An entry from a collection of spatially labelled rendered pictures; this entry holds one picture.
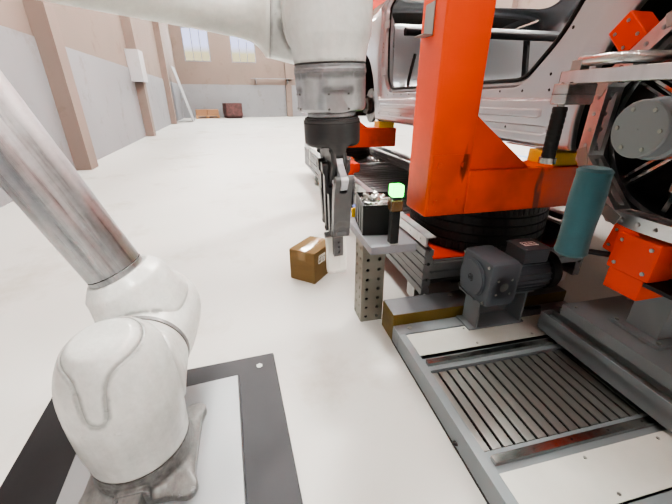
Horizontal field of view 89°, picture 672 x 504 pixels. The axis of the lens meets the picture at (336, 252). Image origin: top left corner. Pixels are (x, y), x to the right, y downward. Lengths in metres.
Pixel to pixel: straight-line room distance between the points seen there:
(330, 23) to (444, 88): 0.83
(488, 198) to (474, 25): 0.56
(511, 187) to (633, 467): 0.89
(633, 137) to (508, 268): 0.50
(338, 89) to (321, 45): 0.05
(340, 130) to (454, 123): 0.84
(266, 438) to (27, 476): 0.42
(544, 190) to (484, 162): 0.30
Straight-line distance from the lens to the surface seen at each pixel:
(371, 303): 1.52
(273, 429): 0.79
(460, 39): 1.26
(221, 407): 0.81
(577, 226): 1.20
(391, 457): 1.12
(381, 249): 1.18
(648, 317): 1.46
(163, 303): 0.72
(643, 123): 1.07
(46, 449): 0.94
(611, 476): 1.19
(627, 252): 1.26
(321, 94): 0.44
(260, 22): 0.59
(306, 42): 0.45
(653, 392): 1.36
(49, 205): 0.71
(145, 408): 0.60
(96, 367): 0.58
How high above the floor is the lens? 0.91
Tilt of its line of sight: 24 degrees down
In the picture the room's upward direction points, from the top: straight up
